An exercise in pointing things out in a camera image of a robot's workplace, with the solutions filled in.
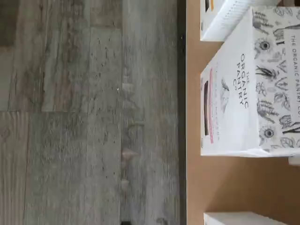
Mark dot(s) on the white box pink strip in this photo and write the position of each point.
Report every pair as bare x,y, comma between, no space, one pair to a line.
294,160
234,105

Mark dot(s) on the white box green strip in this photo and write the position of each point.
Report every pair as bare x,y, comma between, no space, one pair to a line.
246,219

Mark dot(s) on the white box red strip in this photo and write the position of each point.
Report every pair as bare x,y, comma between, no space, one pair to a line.
225,23

